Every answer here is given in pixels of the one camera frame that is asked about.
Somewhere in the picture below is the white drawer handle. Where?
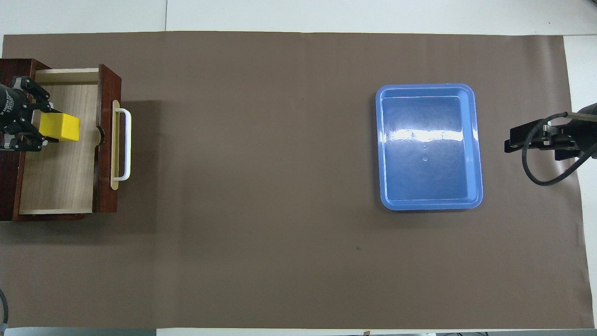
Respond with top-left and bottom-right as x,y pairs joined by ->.
113,108 -> 132,182

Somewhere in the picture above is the dark brown wooden cabinet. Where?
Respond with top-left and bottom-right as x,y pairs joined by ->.
0,58 -> 52,222

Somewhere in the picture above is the blue plastic tray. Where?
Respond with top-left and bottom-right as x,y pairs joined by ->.
375,84 -> 484,211

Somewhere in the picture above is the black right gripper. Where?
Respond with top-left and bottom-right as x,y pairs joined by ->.
504,104 -> 597,161

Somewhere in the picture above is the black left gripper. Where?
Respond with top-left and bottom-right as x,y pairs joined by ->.
0,77 -> 59,152

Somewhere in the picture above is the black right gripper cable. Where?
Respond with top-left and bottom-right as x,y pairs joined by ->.
521,112 -> 597,186

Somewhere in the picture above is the wooden drawer with dark front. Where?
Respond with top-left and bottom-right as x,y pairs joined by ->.
13,64 -> 123,220

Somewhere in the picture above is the yellow cube block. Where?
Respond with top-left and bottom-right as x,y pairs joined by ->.
39,113 -> 81,142

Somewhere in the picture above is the brown paper table mat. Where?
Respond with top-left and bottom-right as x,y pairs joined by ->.
0,31 -> 595,329

